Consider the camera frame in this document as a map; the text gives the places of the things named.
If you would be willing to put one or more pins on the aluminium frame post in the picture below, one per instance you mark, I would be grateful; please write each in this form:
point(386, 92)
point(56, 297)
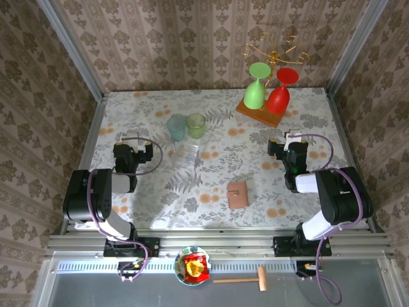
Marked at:
point(358, 44)
point(73, 48)

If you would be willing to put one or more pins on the aluminium table side rail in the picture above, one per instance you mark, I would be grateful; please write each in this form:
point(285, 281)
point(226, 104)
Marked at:
point(338, 128)
point(92, 134)

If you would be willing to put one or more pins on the patterned ceramic plate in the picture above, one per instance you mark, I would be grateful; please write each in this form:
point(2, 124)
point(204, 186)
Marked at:
point(179, 256)

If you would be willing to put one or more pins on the red plastic wine glass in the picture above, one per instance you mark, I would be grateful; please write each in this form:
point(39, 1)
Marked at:
point(278, 100)

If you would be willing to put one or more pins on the blue translucent plastic cup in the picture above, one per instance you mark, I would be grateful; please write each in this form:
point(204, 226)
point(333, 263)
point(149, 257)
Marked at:
point(176, 128)

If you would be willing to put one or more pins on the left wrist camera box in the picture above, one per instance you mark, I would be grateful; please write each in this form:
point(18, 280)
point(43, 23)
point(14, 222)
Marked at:
point(135, 145)

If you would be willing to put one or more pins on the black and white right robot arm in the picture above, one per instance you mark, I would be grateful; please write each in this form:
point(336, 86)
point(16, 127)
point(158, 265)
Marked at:
point(338, 198)

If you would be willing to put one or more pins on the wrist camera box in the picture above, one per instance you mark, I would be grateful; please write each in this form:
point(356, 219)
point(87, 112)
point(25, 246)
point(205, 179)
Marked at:
point(291, 142)
point(135, 145)

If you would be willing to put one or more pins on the pink leather card holder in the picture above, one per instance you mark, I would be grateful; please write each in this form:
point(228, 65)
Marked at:
point(238, 196)

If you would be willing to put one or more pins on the small wooden mallet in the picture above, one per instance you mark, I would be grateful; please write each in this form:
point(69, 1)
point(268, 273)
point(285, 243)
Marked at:
point(262, 278)

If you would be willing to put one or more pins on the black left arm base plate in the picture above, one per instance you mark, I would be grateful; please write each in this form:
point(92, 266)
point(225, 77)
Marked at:
point(151, 246)

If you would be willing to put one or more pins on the green plastic wine glass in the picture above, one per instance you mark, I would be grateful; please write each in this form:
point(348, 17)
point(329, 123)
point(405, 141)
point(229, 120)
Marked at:
point(254, 92)

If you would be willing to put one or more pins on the green translucent plastic cup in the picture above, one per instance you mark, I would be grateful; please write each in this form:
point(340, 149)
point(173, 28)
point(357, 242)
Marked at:
point(196, 126)

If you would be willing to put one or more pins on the grey metal shelf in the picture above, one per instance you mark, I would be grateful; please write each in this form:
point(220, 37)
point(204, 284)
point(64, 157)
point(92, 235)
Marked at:
point(96, 294)

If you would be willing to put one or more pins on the black connector block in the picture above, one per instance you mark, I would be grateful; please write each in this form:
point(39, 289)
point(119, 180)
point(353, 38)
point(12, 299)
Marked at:
point(303, 267)
point(128, 267)

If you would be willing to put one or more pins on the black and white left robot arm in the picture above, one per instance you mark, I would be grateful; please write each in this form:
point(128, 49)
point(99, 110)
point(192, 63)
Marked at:
point(80, 198)

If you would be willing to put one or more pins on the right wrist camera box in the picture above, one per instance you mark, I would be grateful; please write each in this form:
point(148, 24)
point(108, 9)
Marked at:
point(291, 142)

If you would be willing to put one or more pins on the aluminium frame cross rail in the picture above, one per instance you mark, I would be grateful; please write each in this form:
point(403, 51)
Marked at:
point(217, 243)

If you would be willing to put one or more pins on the red snack bag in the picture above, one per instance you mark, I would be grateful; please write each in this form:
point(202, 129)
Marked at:
point(195, 268)

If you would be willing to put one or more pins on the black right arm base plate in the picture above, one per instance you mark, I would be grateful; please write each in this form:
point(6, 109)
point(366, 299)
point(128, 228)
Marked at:
point(281, 247)

